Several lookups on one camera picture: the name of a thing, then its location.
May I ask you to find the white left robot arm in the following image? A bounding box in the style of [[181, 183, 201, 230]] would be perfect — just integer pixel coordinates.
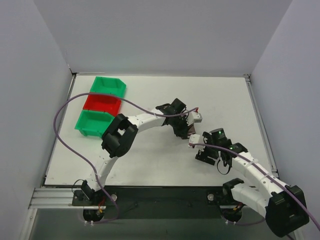
[[81, 98, 200, 206]]

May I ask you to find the aluminium front frame rail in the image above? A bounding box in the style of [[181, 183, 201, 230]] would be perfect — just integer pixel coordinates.
[[29, 186, 238, 209]]

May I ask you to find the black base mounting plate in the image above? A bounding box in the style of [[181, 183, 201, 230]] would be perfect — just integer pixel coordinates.
[[72, 186, 244, 223]]

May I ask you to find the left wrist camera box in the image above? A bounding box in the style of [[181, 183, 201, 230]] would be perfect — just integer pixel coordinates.
[[187, 111, 203, 125]]

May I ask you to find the tan sock with striped cuff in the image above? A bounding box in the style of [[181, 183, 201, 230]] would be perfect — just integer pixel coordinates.
[[187, 124, 196, 138]]

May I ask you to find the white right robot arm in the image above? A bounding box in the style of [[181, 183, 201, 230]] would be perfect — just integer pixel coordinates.
[[189, 128, 310, 238]]

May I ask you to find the green plastic bin near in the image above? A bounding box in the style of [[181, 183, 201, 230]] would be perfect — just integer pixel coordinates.
[[74, 110, 115, 138]]

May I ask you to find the red plastic bin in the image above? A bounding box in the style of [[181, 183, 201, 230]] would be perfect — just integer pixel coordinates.
[[82, 94, 122, 117]]

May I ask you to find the green plastic bin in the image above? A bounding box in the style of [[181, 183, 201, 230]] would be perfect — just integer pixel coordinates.
[[74, 110, 115, 138], [90, 76, 127, 98]]

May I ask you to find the green plastic bin far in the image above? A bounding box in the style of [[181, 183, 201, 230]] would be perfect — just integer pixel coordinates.
[[90, 76, 127, 98]]

